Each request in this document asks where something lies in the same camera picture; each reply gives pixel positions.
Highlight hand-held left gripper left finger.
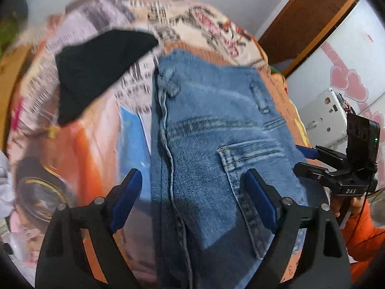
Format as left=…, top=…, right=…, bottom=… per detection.
left=34, top=169, right=143, bottom=289

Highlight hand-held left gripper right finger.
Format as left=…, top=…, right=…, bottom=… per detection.
left=242, top=169, right=352, bottom=289

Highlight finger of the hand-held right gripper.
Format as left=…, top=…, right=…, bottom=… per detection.
left=293, top=162, right=335, bottom=187
left=296, top=144, right=331, bottom=161

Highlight blue denim pants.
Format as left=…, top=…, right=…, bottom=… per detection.
left=149, top=50, right=330, bottom=289

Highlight person's right forearm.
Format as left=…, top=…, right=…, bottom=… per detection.
left=340, top=199, right=385, bottom=277

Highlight person's right hand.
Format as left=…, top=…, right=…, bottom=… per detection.
left=330, top=195, right=367, bottom=227

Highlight white sewing machine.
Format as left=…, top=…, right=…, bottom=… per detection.
left=298, top=87, right=355, bottom=151

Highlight printed blanket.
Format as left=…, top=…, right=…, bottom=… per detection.
left=6, top=0, right=310, bottom=289

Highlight white door with pink hearts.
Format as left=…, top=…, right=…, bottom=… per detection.
left=283, top=0, right=385, bottom=133

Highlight black cloth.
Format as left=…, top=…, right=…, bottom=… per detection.
left=55, top=29, right=159, bottom=127

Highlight brown cardboard box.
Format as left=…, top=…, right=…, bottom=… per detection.
left=0, top=45, right=33, bottom=151

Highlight green plush cloth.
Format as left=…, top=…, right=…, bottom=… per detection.
left=0, top=18, right=27, bottom=55

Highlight wooden door frame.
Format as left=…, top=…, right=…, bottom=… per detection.
left=259, top=0, right=361, bottom=77

